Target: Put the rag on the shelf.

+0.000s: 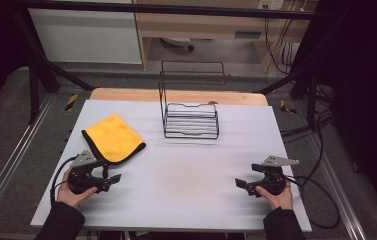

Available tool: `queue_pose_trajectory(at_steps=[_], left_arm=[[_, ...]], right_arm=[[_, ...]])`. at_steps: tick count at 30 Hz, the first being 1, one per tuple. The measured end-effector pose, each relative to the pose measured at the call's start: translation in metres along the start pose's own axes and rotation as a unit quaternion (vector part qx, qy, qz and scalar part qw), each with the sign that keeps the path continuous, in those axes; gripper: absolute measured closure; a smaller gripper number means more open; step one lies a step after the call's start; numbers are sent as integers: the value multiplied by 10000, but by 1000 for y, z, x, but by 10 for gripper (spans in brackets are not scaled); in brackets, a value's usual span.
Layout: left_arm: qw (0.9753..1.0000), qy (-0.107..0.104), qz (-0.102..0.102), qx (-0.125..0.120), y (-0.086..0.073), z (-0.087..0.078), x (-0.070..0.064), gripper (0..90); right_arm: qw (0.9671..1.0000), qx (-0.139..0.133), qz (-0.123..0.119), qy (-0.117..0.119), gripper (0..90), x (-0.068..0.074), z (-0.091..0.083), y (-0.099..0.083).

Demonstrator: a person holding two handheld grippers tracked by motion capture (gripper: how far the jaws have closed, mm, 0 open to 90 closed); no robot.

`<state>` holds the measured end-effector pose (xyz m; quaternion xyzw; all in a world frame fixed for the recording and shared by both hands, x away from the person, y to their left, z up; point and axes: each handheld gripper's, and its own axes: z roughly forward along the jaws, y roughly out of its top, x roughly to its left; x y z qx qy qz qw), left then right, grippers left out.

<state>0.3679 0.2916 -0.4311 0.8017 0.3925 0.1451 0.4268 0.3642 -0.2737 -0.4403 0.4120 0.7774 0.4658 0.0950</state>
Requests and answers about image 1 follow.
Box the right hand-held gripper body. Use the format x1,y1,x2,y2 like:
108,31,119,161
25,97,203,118
251,155,301,197

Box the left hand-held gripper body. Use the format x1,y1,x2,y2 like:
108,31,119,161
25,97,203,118
67,149,113,196

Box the yellow cloth with black edge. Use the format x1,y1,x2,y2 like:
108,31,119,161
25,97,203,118
81,112,147,166

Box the black wire rack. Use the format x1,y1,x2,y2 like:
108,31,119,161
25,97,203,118
157,60,227,140

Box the person's right hand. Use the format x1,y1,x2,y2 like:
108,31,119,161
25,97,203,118
255,182,294,211

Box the person's left hand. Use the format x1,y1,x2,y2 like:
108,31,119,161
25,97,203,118
56,168,99,210

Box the white table board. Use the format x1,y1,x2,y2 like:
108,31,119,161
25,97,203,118
29,99,313,234

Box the yellow black hazard tape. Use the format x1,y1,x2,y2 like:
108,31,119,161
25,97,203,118
279,99,297,115
64,93,79,112

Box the wooden table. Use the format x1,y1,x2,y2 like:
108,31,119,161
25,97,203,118
89,87,269,107

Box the white cabinet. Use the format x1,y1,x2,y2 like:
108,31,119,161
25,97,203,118
27,0,143,65

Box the office chair base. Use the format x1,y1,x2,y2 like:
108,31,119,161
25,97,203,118
159,36,196,52

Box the light wooden desk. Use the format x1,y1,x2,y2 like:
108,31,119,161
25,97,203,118
132,0,320,73

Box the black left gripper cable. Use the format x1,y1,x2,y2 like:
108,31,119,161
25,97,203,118
49,155,79,206

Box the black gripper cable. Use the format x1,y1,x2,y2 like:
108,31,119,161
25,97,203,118
49,155,79,206
285,174,341,230

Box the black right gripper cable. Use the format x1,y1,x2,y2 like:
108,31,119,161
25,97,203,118
285,174,341,230

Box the aluminium floor rail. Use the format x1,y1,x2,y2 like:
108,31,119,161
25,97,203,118
305,131,368,240
0,94,56,229

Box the black floor cables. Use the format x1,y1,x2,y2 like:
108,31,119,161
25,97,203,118
279,83,337,189

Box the black metal frame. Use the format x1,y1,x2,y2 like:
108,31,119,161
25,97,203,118
9,0,330,125

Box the hanging black cables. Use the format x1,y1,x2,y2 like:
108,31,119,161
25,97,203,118
263,9,302,75

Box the white wall socket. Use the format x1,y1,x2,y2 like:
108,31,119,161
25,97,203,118
257,0,286,11

